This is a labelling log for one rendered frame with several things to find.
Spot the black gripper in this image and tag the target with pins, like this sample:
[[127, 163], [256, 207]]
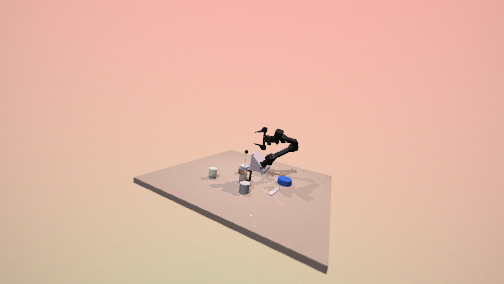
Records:
[[263, 147]]

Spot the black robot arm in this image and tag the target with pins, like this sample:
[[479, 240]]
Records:
[[279, 136]]

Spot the white flat bar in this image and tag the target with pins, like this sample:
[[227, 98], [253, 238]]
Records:
[[273, 191]]

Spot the french press with black knob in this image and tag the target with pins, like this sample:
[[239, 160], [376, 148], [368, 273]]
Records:
[[244, 172]]

